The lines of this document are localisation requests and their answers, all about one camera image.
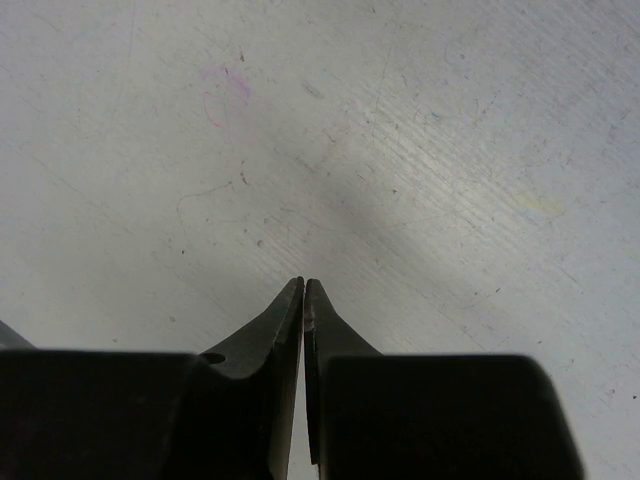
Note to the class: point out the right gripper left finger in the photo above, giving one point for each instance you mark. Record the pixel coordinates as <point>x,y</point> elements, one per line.
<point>250,413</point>

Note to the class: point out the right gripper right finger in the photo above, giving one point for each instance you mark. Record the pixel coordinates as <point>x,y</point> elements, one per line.
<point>325,335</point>

